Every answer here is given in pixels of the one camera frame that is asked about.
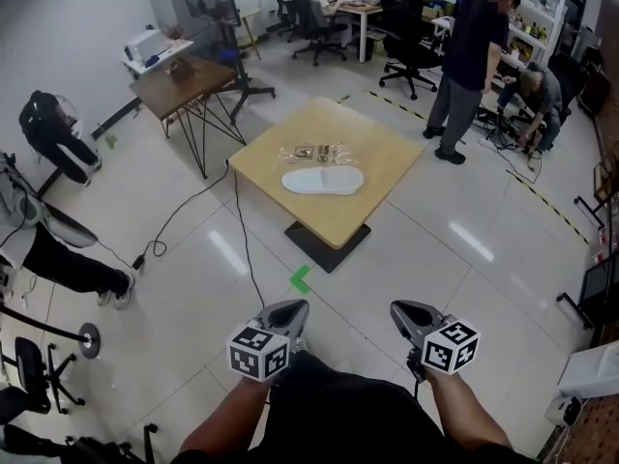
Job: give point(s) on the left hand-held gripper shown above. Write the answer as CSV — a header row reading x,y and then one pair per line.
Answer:
x,y
258,353

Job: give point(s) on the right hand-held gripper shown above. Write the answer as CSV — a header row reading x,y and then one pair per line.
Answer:
x,y
452,346

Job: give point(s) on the white slipper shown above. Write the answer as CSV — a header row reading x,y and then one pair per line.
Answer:
x,y
321,182

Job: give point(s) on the clear plastic bag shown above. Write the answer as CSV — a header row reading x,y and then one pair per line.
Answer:
x,y
314,153

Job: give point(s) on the person's right forearm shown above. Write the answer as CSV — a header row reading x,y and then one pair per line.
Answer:
x,y
469,409

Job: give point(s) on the person's left forearm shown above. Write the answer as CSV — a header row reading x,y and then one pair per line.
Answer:
x,y
227,418

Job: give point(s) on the person's white shoe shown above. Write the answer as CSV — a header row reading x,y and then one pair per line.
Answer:
x,y
298,347

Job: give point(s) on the person's black clothed torso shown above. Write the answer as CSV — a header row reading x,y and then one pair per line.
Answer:
x,y
348,418

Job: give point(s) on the small white device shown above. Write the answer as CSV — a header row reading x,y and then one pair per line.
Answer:
x,y
563,411

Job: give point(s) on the black metal rack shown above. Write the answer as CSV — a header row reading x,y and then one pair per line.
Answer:
x,y
597,293

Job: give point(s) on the white storage box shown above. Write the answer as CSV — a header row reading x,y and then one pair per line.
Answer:
x,y
592,368

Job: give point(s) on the light wooden table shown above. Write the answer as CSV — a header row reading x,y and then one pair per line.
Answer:
x,y
329,128

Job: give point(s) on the dark grey round device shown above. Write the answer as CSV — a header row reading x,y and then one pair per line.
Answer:
x,y
72,227

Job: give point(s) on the dark wooden side table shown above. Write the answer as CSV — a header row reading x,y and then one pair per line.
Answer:
x,y
184,90

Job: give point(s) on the black office chair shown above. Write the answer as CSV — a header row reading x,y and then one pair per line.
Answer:
x,y
406,32
566,80
31,365
304,22

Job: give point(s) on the small wooden box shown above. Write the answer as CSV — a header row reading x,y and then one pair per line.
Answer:
x,y
180,68

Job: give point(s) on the white low cabinet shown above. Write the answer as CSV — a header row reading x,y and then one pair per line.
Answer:
x,y
155,51

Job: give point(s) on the white office desk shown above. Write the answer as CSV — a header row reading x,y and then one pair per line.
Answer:
x,y
362,10

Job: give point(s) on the white shelf unit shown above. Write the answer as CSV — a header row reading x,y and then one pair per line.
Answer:
x,y
527,8

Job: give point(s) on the black stanchion post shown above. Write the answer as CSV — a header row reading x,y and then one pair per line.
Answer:
x,y
89,340

